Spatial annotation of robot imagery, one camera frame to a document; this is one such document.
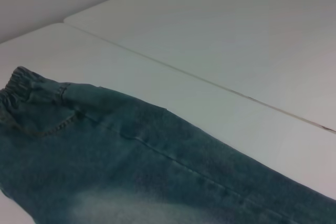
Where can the blue denim shorts with embroidery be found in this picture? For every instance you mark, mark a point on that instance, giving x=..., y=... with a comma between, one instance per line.
x=118, y=166

